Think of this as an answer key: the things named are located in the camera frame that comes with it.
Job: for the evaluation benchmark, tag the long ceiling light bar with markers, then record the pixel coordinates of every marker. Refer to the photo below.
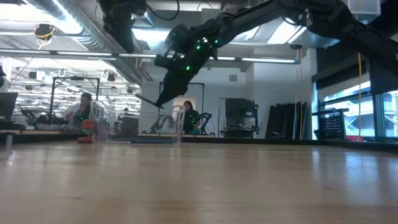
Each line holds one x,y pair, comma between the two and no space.
264,59

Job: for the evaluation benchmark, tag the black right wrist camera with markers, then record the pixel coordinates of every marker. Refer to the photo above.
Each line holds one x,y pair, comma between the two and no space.
162,61

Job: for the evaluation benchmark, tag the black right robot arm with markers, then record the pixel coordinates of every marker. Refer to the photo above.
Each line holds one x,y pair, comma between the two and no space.
326,15

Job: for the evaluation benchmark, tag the black monitor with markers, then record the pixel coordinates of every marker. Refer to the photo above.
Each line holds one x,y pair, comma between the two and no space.
7,105

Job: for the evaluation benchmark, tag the black perforated cart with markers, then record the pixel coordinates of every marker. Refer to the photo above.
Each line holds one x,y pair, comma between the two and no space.
332,126

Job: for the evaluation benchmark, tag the short dark pen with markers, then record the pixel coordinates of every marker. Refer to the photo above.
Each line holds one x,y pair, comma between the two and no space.
149,101

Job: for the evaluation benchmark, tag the red stapler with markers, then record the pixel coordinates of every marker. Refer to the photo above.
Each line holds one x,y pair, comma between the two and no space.
87,130

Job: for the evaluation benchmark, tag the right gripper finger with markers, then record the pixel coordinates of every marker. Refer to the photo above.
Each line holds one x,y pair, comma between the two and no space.
166,95
182,88

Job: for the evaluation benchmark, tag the black station frame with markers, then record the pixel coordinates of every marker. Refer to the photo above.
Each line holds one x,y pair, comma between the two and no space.
74,78
199,84

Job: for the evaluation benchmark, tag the clear plastic bin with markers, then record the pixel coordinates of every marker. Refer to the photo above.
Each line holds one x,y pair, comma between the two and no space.
140,129

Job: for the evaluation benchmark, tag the black equipment cabinet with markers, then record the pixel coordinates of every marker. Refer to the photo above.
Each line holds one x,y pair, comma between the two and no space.
239,109

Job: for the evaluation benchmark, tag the black curtain panels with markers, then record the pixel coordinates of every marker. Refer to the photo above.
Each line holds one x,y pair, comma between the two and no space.
283,121

